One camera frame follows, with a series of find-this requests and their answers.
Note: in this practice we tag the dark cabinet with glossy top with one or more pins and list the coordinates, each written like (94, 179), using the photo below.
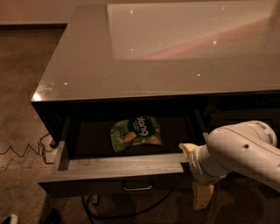
(119, 61)

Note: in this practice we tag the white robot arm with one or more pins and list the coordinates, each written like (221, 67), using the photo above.
(248, 148)

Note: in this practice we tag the drawer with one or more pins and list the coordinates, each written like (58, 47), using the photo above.
(86, 164)

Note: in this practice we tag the green snack bag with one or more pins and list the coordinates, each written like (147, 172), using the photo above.
(135, 131)

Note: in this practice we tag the black object on floor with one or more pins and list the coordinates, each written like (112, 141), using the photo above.
(53, 218)

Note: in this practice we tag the white shoe tip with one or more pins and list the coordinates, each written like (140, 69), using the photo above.
(12, 219)

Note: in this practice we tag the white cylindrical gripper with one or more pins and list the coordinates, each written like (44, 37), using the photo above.
(196, 165)

